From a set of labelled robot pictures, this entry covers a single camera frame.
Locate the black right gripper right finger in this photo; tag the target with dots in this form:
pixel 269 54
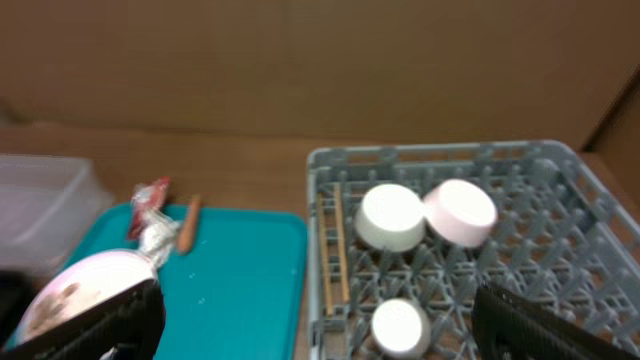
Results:
pixel 507 326

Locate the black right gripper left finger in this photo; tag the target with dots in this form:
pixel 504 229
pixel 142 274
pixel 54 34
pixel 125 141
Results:
pixel 133 320

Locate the small white cup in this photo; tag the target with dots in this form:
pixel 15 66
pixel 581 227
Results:
pixel 401 329

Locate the orange carrot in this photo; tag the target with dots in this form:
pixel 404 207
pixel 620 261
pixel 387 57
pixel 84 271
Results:
pixel 187 234

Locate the small pink plate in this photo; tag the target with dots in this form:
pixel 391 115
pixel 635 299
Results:
pixel 460 212

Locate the red snack wrapper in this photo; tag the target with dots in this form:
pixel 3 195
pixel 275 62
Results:
pixel 146 198

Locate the white bowl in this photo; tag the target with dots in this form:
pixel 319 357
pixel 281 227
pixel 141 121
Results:
pixel 390 217

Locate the wooden chopstick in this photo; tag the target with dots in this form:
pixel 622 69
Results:
pixel 326 273
pixel 342 249

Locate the white tissue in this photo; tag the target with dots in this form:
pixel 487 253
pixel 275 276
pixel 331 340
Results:
pixel 158 237

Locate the grey dishwasher rack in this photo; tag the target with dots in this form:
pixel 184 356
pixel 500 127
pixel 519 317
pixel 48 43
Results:
pixel 562 240

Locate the large white plate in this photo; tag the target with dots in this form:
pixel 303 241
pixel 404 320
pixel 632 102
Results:
pixel 101 276

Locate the peanut pile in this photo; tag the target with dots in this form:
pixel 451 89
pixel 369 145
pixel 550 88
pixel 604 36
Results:
pixel 48 312

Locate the teal serving tray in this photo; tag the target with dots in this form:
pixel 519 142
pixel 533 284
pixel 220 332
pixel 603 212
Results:
pixel 237 294

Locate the clear plastic bin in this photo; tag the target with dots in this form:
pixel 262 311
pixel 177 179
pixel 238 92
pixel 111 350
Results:
pixel 48 204

